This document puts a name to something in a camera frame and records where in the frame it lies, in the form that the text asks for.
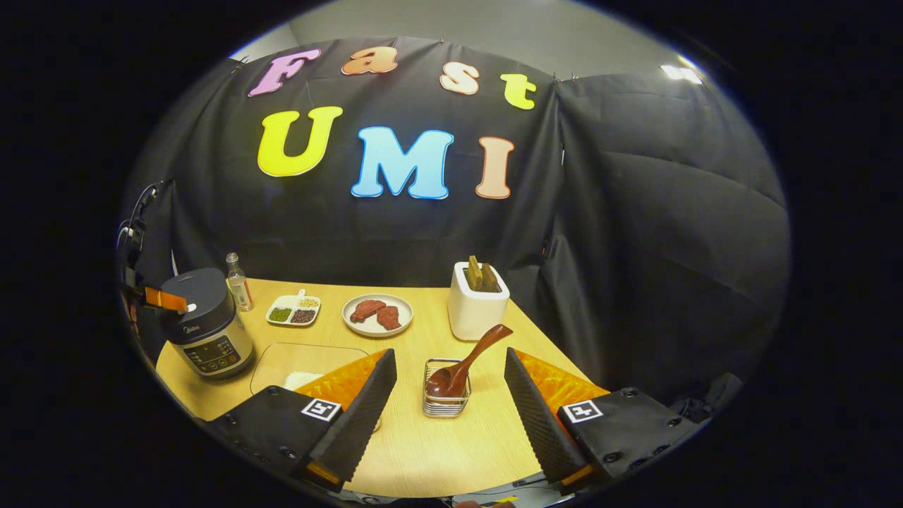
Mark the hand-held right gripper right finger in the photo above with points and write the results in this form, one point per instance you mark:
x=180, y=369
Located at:
x=536, y=416

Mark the brown toast slice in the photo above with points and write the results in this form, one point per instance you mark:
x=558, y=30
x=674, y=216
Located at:
x=474, y=275
x=491, y=279

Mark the white toaster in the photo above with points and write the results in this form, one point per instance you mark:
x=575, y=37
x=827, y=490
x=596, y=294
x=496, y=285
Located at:
x=476, y=314

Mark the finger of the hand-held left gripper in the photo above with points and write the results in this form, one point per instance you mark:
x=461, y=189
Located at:
x=166, y=298

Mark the red meat piece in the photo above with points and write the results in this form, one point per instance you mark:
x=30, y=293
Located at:
x=389, y=319
x=367, y=310

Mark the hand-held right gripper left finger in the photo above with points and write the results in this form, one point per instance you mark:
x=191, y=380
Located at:
x=363, y=416

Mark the white round plate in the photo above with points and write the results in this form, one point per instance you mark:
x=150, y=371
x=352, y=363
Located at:
x=367, y=328

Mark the white divided bean dish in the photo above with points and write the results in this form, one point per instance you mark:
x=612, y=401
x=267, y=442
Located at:
x=293, y=310

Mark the black backdrop cloth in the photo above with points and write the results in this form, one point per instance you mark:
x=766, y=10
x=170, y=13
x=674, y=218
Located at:
x=635, y=233

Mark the small clear glass bottle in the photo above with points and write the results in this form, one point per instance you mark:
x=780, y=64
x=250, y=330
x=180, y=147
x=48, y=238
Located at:
x=241, y=289

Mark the metal mesh chopstick holder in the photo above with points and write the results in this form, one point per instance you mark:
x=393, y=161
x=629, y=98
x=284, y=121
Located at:
x=446, y=408

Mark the dark grey rice cooker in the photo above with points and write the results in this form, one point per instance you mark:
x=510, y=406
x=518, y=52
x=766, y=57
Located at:
x=204, y=317

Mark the clear glass tray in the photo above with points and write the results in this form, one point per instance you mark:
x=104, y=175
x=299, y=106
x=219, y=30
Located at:
x=282, y=360

